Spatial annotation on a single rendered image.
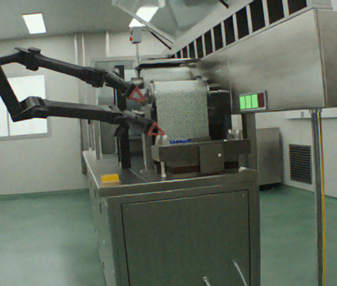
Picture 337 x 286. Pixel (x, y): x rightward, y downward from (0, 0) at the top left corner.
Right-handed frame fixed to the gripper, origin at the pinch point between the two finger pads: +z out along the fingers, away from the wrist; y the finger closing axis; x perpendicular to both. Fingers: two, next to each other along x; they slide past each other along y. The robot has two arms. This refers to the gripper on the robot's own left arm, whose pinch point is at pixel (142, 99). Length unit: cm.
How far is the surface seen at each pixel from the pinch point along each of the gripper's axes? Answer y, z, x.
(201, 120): 9.8, 26.0, 5.4
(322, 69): 93, 23, 23
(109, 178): 21.1, 1.7, -37.5
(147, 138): 0.5, 11.3, -14.0
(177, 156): 28.8, 19.2, -16.0
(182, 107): 9.2, 15.5, 5.3
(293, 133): -320, 262, 128
